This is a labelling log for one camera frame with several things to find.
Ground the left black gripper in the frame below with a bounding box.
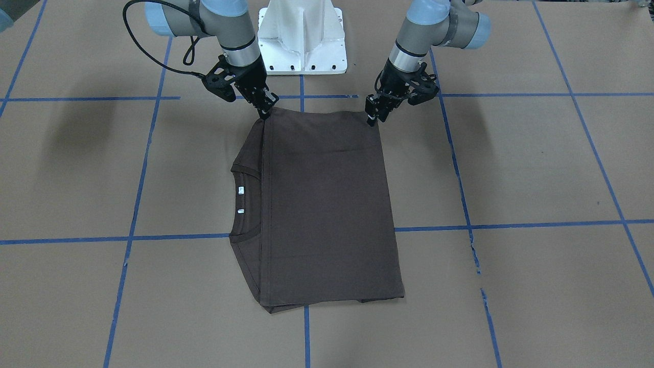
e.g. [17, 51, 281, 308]
[365, 59, 422, 127]

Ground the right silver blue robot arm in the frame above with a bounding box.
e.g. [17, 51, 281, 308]
[145, 1, 279, 119]

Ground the white pedestal column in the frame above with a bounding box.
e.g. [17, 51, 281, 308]
[257, 1, 348, 75]

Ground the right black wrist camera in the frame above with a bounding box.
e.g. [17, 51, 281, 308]
[201, 55, 243, 102]

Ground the dark brown t-shirt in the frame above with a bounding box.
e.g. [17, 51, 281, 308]
[229, 107, 406, 314]

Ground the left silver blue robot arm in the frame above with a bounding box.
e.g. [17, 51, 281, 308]
[365, 1, 492, 126]

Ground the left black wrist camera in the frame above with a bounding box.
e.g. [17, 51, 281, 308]
[406, 62, 439, 106]

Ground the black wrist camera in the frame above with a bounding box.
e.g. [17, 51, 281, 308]
[406, 62, 439, 106]
[201, 55, 243, 102]

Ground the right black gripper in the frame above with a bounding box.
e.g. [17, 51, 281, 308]
[235, 55, 279, 120]

